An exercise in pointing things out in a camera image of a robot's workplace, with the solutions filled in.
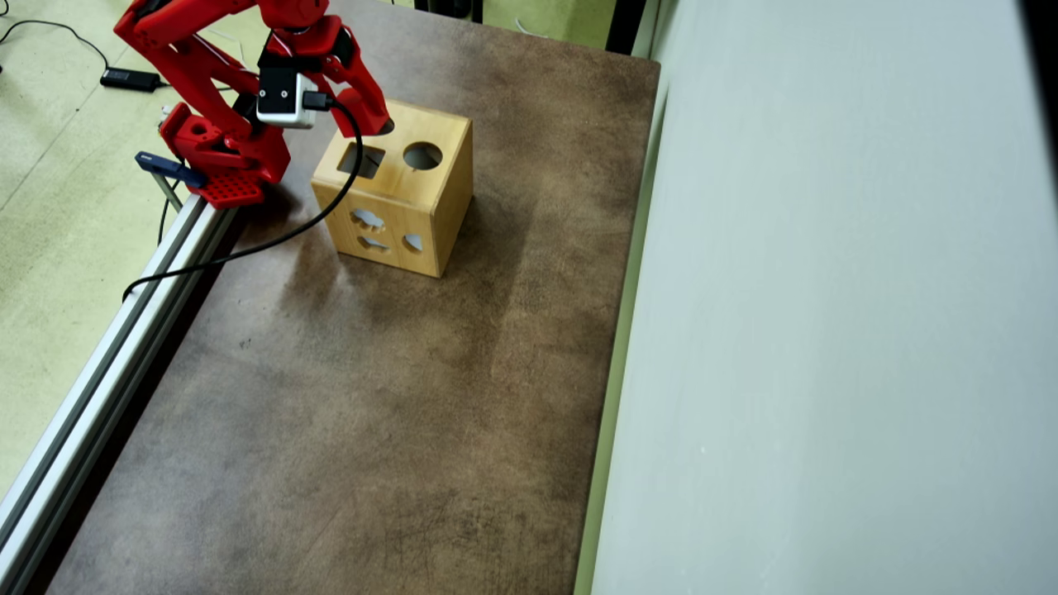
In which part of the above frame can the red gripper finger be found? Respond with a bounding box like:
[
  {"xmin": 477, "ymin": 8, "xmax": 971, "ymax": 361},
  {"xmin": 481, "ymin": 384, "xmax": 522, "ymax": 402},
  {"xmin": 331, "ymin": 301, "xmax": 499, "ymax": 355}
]
[
  {"xmin": 329, "ymin": 62, "xmax": 391, "ymax": 137},
  {"xmin": 347, "ymin": 37, "xmax": 393, "ymax": 125}
]

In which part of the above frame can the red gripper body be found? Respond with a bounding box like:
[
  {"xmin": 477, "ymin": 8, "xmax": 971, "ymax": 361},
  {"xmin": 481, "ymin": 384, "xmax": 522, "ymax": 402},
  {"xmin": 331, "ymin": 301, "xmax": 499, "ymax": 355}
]
[{"xmin": 258, "ymin": 15, "xmax": 369, "ymax": 83}]

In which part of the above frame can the red robot base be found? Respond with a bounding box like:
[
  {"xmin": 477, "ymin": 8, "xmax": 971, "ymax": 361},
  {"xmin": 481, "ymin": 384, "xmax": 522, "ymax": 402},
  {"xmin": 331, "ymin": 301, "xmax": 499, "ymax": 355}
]
[{"xmin": 159, "ymin": 103, "xmax": 290, "ymax": 207}]

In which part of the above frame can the black floor object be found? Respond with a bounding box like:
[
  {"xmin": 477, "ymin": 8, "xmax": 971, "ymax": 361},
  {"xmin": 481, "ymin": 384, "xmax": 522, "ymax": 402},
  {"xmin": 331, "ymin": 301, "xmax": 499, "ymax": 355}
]
[{"xmin": 413, "ymin": 0, "xmax": 484, "ymax": 21}]

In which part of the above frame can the wooden shape sorter box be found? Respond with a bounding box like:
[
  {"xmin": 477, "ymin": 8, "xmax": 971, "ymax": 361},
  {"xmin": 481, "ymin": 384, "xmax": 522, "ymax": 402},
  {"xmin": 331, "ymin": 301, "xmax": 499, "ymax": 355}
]
[{"xmin": 311, "ymin": 99, "xmax": 474, "ymax": 278}]

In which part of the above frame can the black power adapter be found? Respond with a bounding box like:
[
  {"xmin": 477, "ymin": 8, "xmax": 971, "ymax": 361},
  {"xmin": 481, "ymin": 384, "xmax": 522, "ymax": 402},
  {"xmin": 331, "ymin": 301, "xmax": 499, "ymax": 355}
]
[{"xmin": 100, "ymin": 68, "xmax": 162, "ymax": 92}]

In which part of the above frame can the blue clamp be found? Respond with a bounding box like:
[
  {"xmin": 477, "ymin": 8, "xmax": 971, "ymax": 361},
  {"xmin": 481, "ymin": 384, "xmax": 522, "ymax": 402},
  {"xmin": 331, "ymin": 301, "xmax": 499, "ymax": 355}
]
[{"xmin": 135, "ymin": 151, "xmax": 207, "ymax": 212}]

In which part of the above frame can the black camera cable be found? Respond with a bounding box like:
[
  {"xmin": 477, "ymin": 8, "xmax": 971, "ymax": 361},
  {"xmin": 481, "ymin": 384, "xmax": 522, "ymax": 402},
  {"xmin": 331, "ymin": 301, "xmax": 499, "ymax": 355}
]
[{"xmin": 122, "ymin": 91, "xmax": 365, "ymax": 302}]

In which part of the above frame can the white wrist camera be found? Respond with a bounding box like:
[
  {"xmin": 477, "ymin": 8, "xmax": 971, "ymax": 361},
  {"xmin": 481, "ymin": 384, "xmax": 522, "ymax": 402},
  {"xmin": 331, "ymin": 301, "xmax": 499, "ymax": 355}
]
[{"xmin": 256, "ymin": 66, "xmax": 319, "ymax": 129}]

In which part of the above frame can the black adapter cable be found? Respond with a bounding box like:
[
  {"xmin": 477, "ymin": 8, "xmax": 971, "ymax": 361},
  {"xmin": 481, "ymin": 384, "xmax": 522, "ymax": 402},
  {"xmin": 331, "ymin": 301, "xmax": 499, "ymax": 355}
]
[{"xmin": 0, "ymin": 18, "xmax": 112, "ymax": 71}]

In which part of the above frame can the black post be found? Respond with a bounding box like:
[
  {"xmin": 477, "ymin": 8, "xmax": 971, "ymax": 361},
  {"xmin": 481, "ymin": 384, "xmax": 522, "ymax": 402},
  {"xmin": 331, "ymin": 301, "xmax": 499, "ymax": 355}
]
[{"xmin": 606, "ymin": 0, "xmax": 647, "ymax": 55}]

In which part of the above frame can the aluminium rail profile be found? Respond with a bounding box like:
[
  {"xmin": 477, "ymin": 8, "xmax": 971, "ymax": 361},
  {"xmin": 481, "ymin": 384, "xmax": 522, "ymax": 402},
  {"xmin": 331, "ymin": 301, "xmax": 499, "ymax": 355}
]
[{"xmin": 0, "ymin": 192, "xmax": 241, "ymax": 595}]

